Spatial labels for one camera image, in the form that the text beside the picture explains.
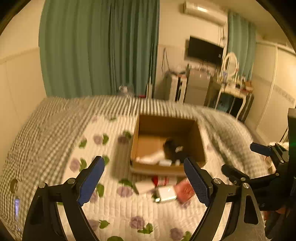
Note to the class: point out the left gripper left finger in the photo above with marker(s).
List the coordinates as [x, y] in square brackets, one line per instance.
[43, 220]

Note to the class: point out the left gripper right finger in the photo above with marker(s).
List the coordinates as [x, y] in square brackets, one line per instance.
[244, 221]

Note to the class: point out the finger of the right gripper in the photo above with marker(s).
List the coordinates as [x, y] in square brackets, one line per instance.
[260, 149]
[234, 175]

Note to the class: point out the black oblong object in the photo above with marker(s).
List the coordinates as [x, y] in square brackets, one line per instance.
[174, 151]

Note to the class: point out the white red cylindrical canister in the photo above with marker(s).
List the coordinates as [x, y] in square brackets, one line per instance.
[164, 180]

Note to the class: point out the white squeeze bottle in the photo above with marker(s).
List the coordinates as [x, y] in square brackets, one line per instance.
[151, 159]

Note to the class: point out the white power adapter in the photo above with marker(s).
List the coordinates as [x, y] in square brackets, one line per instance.
[144, 186]

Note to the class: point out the red rose patterned box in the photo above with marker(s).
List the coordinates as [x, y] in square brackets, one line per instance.
[184, 191]

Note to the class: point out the white louvered wardrobe door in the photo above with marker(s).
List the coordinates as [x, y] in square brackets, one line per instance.
[273, 82]

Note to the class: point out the white dressing table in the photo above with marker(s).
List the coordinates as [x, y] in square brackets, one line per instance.
[236, 93]

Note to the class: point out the grey gingham blanket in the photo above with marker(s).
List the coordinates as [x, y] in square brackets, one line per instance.
[43, 147]

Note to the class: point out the white charger block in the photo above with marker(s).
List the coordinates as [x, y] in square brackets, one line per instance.
[165, 194]

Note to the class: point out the brown cardboard box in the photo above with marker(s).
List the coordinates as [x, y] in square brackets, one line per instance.
[161, 144]

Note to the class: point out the white floral quilt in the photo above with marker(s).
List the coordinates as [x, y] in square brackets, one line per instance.
[116, 211]

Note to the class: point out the oval white vanity mirror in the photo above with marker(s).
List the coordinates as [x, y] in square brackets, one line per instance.
[230, 65]

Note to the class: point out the small silver refrigerator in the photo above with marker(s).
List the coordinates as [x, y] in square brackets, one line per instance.
[197, 87]

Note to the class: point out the white suitcase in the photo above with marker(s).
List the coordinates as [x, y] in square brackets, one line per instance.
[175, 87]

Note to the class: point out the narrow green curtain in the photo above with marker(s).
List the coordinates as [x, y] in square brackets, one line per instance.
[242, 42]

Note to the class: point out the clear water jug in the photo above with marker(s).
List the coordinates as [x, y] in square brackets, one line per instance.
[126, 90]

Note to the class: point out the white air conditioner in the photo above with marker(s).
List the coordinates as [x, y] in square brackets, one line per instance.
[205, 13]

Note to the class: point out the large green curtain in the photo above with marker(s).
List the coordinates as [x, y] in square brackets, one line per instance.
[92, 48]

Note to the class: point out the black wall television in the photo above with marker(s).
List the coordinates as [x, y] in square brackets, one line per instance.
[205, 51]

